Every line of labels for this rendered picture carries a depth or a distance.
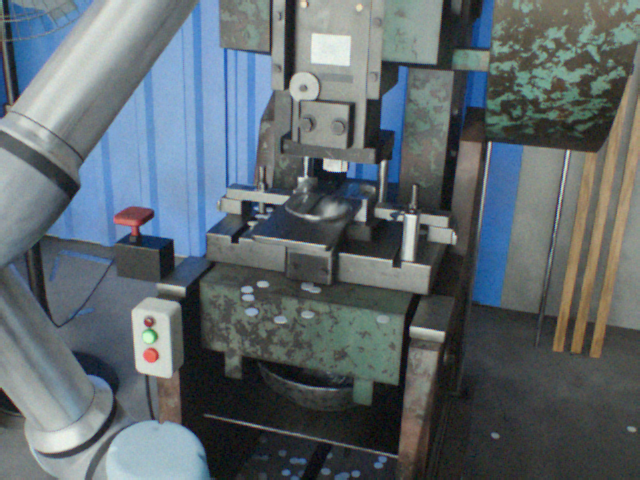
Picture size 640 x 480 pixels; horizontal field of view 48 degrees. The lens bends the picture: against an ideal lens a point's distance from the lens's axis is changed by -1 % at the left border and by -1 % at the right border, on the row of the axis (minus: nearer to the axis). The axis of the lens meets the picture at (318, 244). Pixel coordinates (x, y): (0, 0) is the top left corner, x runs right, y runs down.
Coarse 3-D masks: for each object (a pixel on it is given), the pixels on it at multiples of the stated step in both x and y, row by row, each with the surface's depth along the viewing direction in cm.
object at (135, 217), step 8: (128, 208) 136; (136, 208) 136; (144, 208) 136; (120, 216) 132; (128, 216) 132; (136, 216) 132; (144, 216) 133; (152, 216) 135; (120, 224) 132; (128, 224) 131; (136, 224) 131; (144, 224) 132; (136, 232) 135
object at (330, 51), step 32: (320, 0) 124; (352, 0) 123; (320, 32) 126; (352, 32) 125; (320, 64) 129; (352, 64) 127; (320, 96) 131; (352, 96) 129; (320, 128) 130; (352, 128) 130
